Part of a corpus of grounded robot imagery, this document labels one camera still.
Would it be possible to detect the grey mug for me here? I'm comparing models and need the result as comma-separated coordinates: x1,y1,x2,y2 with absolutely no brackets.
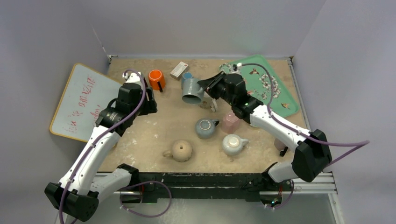
182,78,204,105

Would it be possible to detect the tan brown round mug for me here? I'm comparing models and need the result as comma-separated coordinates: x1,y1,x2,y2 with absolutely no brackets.
163,140,193,162

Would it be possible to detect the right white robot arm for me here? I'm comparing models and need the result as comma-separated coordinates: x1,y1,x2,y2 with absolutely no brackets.
198,72,332,190

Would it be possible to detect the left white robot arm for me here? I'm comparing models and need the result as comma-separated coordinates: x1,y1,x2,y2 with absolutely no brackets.
44,83,157,223

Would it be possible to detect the cream white mug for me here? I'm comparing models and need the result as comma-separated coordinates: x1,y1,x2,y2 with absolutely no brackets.
198,96,218,112

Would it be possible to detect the blue mug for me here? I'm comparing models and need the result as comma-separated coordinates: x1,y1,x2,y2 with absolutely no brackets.
181,72,194,88

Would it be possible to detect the orange mug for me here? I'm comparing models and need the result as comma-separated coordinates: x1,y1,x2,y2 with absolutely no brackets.
148,70,166,92

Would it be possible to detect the pink faceted mug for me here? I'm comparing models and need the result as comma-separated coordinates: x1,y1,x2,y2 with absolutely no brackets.
221,111,240,134

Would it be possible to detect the blue-grey round mug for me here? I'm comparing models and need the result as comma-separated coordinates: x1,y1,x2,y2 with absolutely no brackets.
195,118,220,139

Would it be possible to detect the pale speckled mug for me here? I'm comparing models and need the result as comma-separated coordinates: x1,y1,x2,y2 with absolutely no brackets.
222,134,249,156

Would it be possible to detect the white red small box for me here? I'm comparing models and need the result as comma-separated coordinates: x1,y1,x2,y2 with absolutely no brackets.
170,62,189,80

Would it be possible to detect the green floral tray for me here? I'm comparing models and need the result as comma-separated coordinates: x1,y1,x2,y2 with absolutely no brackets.
219,55,299,117

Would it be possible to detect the whiteboard with red writing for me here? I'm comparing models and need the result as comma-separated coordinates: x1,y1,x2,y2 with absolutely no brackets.
49,63,122,142

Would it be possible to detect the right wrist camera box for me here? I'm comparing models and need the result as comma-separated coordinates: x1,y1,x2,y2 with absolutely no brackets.
230,63,242,75

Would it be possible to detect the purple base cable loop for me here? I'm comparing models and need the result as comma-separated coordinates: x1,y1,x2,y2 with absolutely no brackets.
119,180,173,218

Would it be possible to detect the mauve mug with black handle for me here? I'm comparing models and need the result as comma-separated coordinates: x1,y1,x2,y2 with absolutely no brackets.
274,139,289,157

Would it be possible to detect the black base frame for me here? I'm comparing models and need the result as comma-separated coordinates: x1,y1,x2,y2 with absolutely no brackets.
115,172,337,207

